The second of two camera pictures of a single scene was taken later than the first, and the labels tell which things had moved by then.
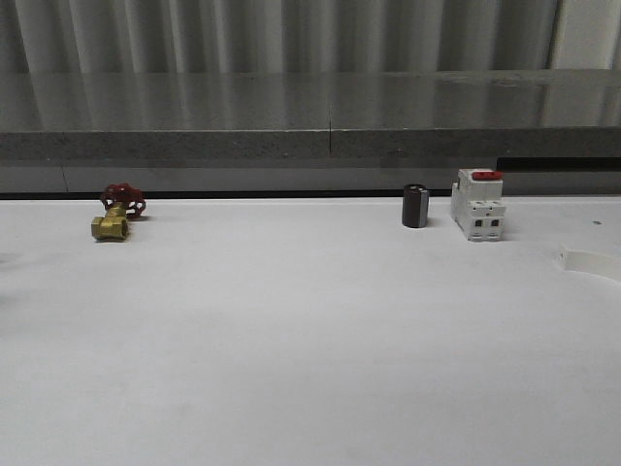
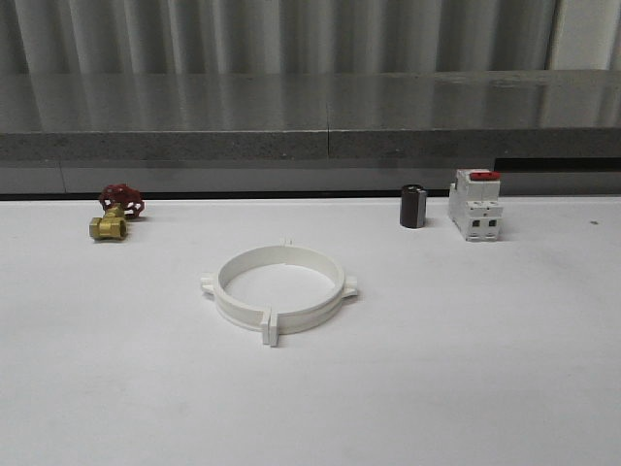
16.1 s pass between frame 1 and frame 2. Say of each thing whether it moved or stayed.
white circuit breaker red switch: stayed
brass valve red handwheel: stayed
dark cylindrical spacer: stayed
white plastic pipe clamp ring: moved
